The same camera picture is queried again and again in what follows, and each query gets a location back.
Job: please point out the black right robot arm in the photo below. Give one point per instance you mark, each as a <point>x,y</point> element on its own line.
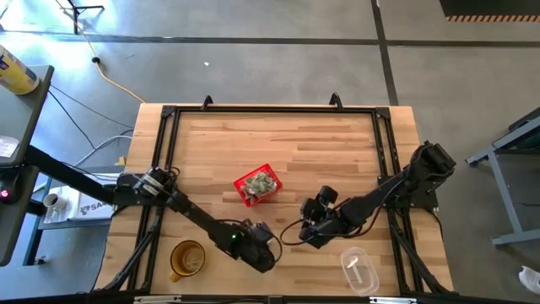
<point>379,194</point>

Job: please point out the red plastic basket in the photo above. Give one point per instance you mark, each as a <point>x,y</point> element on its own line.
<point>242,195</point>

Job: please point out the dark grey desk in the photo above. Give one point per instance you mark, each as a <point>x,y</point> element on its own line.
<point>21,114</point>

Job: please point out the green-white stevia packet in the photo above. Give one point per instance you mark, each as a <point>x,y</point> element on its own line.
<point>255,193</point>
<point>266,178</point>
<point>268,189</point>
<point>252,180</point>

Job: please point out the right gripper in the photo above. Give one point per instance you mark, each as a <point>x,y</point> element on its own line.
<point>325,230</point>

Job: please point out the blue-grey metal cart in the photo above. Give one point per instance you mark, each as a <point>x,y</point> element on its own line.
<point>502,190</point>

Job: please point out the white printed box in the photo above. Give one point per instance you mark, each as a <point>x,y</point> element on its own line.
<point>90,207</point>

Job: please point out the black aluminium table frame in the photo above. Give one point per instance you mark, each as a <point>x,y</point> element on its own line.
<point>270,109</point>

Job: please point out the black mat with hazard stripes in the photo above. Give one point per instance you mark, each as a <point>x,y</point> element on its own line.
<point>489,8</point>

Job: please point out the yellow mug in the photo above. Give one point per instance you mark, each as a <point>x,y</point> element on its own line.
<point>187,258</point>

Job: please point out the white paper sheet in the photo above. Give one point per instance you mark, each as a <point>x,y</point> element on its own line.
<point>7,147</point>

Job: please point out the yellow wipes canister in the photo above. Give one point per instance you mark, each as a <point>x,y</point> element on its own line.
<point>17,72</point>

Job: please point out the white plastic spoon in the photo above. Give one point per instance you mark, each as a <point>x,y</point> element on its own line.
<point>353,264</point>

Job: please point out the person's white shoe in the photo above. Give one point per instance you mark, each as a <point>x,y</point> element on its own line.
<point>530,279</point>

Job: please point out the clear plastic container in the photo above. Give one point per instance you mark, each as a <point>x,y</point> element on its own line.
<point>367,278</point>

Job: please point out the black tripod stand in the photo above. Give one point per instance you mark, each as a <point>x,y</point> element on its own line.
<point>88,7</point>

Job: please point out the black mouse with red light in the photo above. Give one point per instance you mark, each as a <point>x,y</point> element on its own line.
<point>7,190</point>

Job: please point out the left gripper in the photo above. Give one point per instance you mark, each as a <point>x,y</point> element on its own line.
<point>259,249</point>

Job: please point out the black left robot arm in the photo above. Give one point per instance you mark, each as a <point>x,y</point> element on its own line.
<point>198,215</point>

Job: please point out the white mug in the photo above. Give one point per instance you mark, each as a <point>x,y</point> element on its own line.
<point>52,202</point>

